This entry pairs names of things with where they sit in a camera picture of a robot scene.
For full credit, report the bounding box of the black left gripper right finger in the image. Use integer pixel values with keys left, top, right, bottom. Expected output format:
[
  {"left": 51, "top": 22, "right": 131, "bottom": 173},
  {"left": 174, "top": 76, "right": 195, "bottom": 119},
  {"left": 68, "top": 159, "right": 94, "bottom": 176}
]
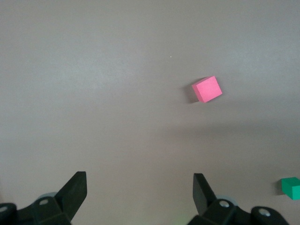
[{"left": 189, "top": 173, "right": 288, "bottom": 225}]

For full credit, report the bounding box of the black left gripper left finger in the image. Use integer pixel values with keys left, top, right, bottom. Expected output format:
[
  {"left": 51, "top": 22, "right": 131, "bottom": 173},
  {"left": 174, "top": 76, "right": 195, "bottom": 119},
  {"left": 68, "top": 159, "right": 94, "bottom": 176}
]
[{"left": 0, "top": 171, "right": 88, "bottom": 225}]

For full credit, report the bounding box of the green foam cube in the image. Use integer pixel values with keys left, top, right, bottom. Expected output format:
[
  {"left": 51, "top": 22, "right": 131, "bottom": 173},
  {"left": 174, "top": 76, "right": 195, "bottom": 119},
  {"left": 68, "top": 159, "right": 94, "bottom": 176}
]
[{"left": 280, "top": 177, "right": 300, "bottom": 201}]

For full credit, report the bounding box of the pink foam cube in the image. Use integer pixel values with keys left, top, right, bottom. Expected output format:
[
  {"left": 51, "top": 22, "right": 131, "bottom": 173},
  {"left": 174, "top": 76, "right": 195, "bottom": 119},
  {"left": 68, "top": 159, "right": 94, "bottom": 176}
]
[{"left": 191, "top": 75, "right": 223, "bottom": 104}]

